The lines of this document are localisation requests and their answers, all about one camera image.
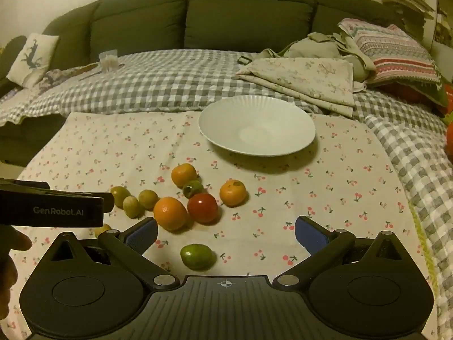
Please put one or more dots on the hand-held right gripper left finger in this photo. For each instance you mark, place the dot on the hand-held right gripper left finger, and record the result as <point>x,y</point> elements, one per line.
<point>141,238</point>

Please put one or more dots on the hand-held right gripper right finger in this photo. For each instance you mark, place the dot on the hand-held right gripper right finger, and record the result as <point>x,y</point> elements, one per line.
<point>308,236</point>

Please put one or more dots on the yellow-green jujube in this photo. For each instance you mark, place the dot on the yellow-green jujube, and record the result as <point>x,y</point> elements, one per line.
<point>131,206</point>
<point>102,228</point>
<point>120,194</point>
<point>148,198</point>

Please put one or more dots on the large orange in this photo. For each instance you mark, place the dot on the large orange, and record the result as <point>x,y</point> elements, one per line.
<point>170,213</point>

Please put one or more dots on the large green fruit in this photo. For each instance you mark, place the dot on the large green fruit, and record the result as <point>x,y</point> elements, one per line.
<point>197,256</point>

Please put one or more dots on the red tomato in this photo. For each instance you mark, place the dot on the red tomato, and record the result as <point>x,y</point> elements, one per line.
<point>202,208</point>

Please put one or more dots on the small green fruit with calyx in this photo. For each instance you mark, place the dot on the small green fruit with calyx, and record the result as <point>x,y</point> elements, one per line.
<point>193,188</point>

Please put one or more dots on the small orange tangerine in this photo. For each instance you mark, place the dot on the small orange tangerine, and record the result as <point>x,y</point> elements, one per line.
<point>184,174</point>
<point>232,193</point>

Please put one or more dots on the white ribbed plate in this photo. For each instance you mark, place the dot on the white ribbed plate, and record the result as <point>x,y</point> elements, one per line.
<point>257,125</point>

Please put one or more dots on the person's left hand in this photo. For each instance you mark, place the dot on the person's left hand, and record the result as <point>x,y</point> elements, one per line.
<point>10,241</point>

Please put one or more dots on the cherry print cloth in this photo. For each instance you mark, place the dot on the cherry print cloth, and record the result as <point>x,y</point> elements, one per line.
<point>336,191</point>

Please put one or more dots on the patterned purple cloth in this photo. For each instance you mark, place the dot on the patterned purple cloth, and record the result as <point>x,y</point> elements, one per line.
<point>60,76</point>

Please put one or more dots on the white pillow with animal print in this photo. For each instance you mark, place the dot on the white pillow with animal print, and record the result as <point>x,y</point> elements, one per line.
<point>32,60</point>

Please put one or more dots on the clear plastic container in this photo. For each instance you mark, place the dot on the clear plastic container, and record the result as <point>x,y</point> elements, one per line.
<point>108,61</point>

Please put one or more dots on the folded floral cloth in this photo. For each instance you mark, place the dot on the folded floral cloth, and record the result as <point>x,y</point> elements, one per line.
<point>300,78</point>

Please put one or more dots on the orange round object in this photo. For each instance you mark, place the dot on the orange round object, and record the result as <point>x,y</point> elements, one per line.
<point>449,141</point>

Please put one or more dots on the red cushion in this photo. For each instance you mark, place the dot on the red cushion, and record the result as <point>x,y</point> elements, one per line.
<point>407,94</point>

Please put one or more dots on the beige garment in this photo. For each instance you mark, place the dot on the beige garment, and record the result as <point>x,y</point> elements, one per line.
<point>318,47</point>

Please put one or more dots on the orange package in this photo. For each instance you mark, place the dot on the orange package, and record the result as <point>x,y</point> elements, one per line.
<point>448,97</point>

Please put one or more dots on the striped patterned pillow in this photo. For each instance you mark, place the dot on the striped patterned pillow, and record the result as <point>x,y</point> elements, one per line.
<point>393,53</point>

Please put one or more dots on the green sofa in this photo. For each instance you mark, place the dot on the green sofa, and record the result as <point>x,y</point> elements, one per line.
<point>247,17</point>

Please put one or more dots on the stack of papers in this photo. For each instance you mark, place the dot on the stack of papers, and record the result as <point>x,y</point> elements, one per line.
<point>407,3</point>

